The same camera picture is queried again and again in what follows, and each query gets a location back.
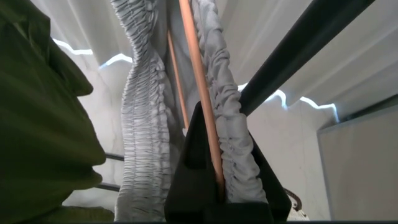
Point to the pale grey shorts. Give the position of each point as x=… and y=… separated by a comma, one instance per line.
x=146, y=124

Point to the black clothes rack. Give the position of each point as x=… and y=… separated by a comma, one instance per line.
x=295, y=46

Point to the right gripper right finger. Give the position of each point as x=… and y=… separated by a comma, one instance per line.
x=276, y=208

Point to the green short-sleeved shirt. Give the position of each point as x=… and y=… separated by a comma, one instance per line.
x=40, y=124

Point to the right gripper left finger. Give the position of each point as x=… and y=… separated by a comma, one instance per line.
x=192, y=186

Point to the pink clothes hanger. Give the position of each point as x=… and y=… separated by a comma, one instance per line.
x=199, y=77

